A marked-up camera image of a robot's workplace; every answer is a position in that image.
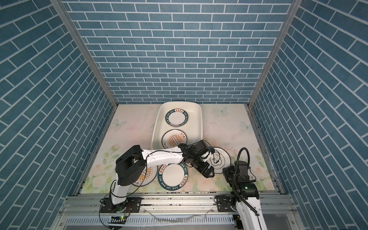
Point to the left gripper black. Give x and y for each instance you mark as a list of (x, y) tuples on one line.
[(203, 170)]

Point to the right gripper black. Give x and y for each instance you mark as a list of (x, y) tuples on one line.
[(226, 171)]

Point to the white plate clover motif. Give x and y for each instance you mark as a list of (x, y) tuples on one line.
[(219, 160)]

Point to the orange sunburst plate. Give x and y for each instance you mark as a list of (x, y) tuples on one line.
[(173, 138), (146, 177)]

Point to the green rimmed plate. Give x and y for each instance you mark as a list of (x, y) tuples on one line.
[(176, 117), (173, 177)]

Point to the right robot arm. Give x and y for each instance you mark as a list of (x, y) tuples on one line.
[(245, 196)]

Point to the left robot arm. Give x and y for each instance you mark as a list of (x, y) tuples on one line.
[(131, 164)]

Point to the white plastic bin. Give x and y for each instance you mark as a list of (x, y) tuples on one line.
[(193, 128)]

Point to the orange sunburst plate front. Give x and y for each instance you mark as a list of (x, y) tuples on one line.
[(146, 177)]

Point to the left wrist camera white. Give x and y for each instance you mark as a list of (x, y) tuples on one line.
[(213, 153)]

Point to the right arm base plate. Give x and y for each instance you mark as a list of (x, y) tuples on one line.
[(224, 203)]

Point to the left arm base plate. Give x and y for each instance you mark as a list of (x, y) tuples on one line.
[(130, 205)]

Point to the aluminium mounting rail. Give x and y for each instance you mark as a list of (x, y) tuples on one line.
[(177, 203)]

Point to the white ribbed cable duct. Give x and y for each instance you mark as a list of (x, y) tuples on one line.
[(148, 220)]

